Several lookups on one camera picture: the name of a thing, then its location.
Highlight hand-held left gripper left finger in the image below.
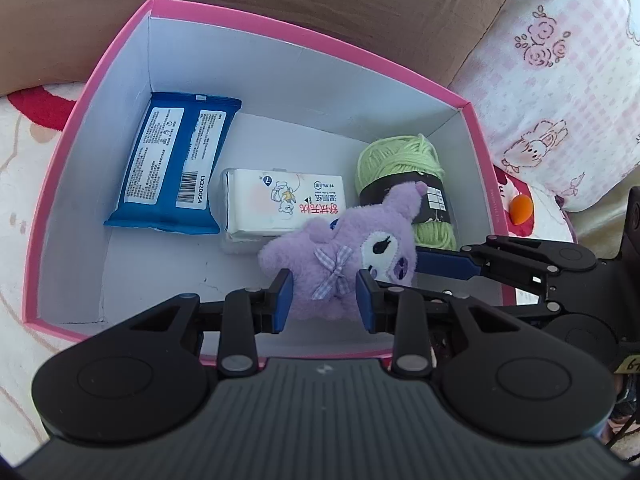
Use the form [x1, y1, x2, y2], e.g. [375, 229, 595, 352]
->
[127, 268, 295, 376]

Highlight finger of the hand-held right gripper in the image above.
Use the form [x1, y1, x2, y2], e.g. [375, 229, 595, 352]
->
[415, 234, 599, 292]
[492, 294, 568, 320]

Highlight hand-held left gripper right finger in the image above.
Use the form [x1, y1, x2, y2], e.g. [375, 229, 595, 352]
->
[356, 269, 506, 378]

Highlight purple plush toy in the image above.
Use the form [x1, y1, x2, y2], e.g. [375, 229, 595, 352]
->
[257, 181, 430, 322]

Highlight white tissue packet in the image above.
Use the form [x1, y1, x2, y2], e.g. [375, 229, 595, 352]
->
[220, 167, 347, 256]

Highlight green yarn ball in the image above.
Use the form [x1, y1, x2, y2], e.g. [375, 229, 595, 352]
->
[356, 133, 458, 252]

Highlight blue wet wipes packet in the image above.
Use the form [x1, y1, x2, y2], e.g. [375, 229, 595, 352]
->
[103, 91, 242, 236]

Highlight pink cardboard box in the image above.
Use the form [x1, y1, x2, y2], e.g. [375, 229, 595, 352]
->
[23, 0, 518, 361]

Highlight orange carrot toy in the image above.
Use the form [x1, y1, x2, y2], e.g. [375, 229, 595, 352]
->
[510, 195, 535, 224]

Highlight pink checked pillow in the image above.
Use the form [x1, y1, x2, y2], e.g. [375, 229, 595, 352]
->
[452, 0, 640, 213]

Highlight printed bear blanket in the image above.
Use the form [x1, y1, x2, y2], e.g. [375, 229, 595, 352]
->
[0, 82, 581, 466]

